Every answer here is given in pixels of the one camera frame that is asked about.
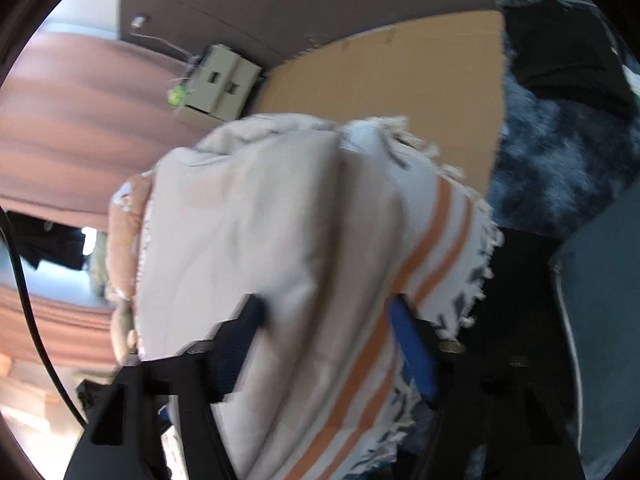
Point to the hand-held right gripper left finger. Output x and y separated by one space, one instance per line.
240 350

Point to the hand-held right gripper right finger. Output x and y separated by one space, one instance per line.
415 355

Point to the beige jacket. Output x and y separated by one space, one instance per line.
260 220

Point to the beige plush toy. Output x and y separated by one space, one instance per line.
122 330

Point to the patterned white orange blanket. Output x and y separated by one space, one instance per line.
440 230

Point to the pale printed quilt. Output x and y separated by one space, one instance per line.
100 270

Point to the pink curtain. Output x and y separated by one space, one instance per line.
75 110
65 325

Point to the grey padded mat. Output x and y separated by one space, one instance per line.
600 335

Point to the hanging black coat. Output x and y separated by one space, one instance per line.
45 245

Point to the dark fluffy rug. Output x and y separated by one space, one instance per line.
550 170

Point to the neon green item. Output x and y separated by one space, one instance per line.
176 97

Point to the pale nightstand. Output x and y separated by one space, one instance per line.
220 85

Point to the flat brown cardboard sheet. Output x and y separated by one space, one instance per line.
400 85

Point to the black cloth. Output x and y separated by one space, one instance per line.
565 50

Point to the white wall socket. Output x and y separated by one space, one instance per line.
139 21

